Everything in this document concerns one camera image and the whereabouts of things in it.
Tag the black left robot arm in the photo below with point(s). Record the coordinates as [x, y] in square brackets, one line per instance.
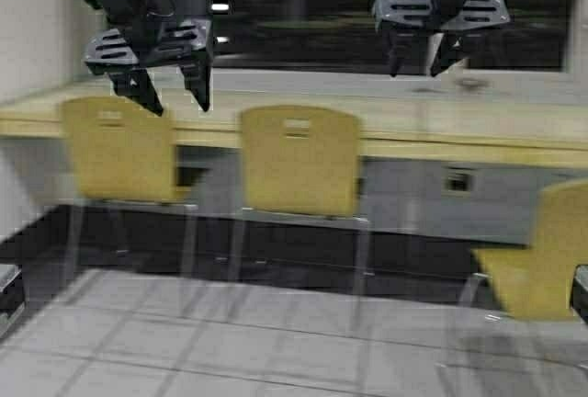
[147, 34]

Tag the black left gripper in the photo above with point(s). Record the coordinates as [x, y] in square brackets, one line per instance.
[145, 34]

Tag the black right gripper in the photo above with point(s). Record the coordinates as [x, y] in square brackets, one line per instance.
[447, 16]

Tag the yellow wooden chair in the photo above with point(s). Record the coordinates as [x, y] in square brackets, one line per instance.
[300, 162]
[534, 284]
[123, 155]

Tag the long wooden counter table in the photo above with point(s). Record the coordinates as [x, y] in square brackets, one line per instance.
[426, 126]

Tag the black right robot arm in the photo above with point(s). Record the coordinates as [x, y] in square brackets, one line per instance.
[475, 39]

